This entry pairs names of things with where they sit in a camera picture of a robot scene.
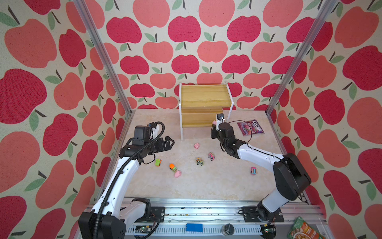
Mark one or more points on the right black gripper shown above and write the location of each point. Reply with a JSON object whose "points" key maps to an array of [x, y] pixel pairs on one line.
{"points": [[213, 131]]}

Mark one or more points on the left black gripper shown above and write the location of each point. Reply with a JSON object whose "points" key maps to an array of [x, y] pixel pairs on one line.
{"points": [[162, 147]]}

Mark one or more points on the wooden two-tier shelf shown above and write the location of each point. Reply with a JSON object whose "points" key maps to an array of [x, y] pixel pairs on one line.
{"points": [[200, 104]]}

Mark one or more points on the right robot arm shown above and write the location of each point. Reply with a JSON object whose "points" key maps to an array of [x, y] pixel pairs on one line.
{"points": [[290, 178]]}

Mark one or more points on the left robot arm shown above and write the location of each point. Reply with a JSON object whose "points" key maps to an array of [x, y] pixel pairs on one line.
{"points": [[107, 220]]}

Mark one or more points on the green toy car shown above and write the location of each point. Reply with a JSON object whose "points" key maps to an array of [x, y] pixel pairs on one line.
{"points": [[158, 162]]}

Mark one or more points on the orange green toy truck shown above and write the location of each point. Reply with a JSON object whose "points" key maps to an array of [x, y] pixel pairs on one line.
{"points": [[173, 167]]}

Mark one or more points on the purple candy bag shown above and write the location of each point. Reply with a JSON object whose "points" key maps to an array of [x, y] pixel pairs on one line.
{"points": [[250, 127]]}

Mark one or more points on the green pink toy bus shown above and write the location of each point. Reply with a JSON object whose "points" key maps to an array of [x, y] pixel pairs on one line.
{"points": [[199, 161]]}

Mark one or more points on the pink teal toy car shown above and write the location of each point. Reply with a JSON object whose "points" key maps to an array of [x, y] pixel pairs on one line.
{"points": [[253, 171]]}

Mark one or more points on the blue tape block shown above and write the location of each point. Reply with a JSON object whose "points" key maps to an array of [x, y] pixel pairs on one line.
{"points": [[192, 227]]}

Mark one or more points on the round black knob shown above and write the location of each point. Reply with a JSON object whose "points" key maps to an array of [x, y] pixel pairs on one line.
{"points": [[228, 230]]}

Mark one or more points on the green snack packet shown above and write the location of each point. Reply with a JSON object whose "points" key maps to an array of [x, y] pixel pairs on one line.
{"points": [[302, 230]]}

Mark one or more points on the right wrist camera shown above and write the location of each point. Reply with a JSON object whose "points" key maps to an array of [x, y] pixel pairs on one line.
{"points": [[219, 120]]}

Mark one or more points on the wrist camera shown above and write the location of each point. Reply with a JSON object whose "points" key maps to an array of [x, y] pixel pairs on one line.
{"points": [[219, 120], [143, 135]]}

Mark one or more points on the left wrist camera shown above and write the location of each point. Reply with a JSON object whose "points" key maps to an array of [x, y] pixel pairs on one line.
{"points": [[143, 135]]}

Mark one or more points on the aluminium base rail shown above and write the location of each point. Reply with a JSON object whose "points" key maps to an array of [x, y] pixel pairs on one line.
{"points": [[175, 214]]}

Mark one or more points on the right aluminium frame post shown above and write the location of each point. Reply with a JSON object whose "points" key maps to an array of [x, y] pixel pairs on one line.
{"points": [[317, 25]]}

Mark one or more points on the aluminium frame post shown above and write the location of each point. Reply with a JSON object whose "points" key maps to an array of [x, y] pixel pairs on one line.
{"points": [[317, 25], [87, 19]]}

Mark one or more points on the left aluminium frame post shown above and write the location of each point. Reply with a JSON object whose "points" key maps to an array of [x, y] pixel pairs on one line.
{"points": [[87, 19]]}

